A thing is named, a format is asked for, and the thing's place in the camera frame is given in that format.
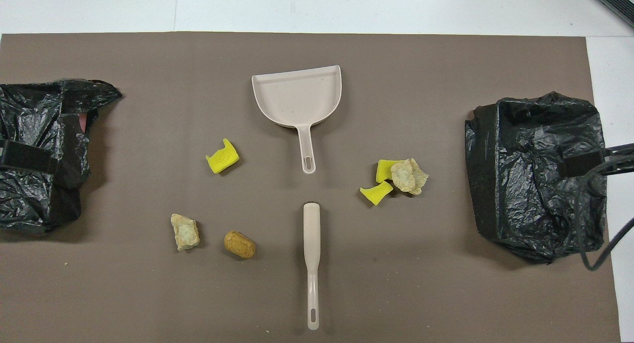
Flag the beige paper wad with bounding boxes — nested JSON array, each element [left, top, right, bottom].
[[170, 213, 201, 252], [390, 158, 429, 196]]

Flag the yellow sponge piece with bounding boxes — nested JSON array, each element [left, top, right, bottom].
[[375, 159, 404, 183], [360, 180, 394, 206], [206, 138, 240, 174]]

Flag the brown cork chunk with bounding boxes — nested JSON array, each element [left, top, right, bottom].
[[223, 230, 257, 259]]

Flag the beige plastic dustpan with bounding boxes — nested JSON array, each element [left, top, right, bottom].
[[251, 64, 342, 175]]

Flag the beige hand brush black bristles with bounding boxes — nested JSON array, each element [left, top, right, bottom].
[[303, 202, 321, 331]]

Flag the black plastic trash bag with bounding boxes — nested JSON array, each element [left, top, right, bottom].
[[0, 78, 123, 234], [464, 91, 608, 265]]

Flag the brown table mat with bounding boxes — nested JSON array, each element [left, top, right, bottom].
[[0, 32, 622, 343]]

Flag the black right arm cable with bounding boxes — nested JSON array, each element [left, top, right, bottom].
[[575, 155, 634, 272]]

